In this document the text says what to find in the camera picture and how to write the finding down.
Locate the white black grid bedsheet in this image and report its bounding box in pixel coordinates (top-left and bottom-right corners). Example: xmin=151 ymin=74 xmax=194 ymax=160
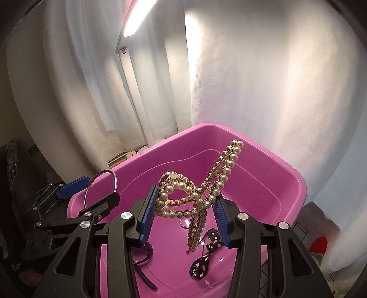
xmin=258 ymin=202 xmax=340 ymax=297

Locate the gold pearl hair claw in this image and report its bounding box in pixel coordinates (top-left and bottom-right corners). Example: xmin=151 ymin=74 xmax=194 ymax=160
xmin=155 ymin=140 xmax=244 ymax=252

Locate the black digital wrist watch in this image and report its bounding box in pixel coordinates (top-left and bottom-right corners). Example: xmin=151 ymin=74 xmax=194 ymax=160
xmin=132 ymin=242 xmax=158 ymax=291

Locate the black patterned hair clip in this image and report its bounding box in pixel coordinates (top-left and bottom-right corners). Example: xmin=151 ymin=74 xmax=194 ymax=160
xmin=189 ymin=229 xmax=224 ymax=280

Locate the plain silver bangle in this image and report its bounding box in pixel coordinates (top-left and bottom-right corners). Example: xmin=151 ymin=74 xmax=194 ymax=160
xmin=83 ymin=169 xmax=118 ymax=209

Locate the white sheer curtain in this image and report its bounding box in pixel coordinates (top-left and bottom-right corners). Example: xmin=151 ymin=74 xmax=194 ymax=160
xmin=5 ymin=0 xmax=367 ymax=273

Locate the pink plastic storage bin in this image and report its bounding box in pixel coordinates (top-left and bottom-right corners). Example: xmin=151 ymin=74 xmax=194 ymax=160
xmin=67 ymin=123 xmax=307 ymax=297

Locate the pink fuzzy strawberry headband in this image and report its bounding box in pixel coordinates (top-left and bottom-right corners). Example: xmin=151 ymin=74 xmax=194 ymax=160
xmin=309 ymin=237 xmax=328 ymax=265

